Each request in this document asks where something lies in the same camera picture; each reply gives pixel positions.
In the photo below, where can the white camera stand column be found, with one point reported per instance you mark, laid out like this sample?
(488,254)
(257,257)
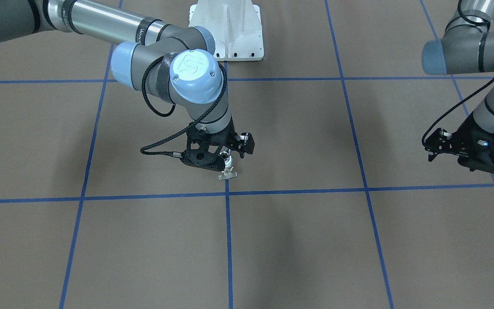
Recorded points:
(235,25)

